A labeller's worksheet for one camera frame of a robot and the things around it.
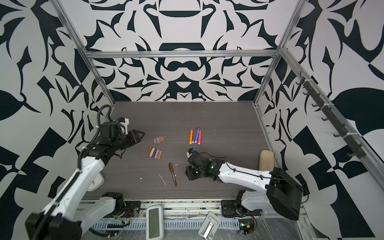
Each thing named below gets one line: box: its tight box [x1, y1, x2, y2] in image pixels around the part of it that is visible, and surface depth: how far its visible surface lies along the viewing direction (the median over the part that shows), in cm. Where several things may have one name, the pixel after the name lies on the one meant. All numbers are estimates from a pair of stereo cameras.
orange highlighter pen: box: [189, 128, 194, 145], surface depth 101 cm
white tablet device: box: [146, 205, 165, 240], surface depth 69 cm
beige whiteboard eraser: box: [259, 149, 275, 172], surface depth 91 cm
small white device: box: [198, 211, 221, 240], surface depth 70 cm
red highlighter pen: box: [197, 128, 202, 145], surface depth 101 cm
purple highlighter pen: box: [192, 127, 198, 144], surface depth 101 cm
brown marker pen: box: [168, 162, 178, 187], surface depth 87 cm
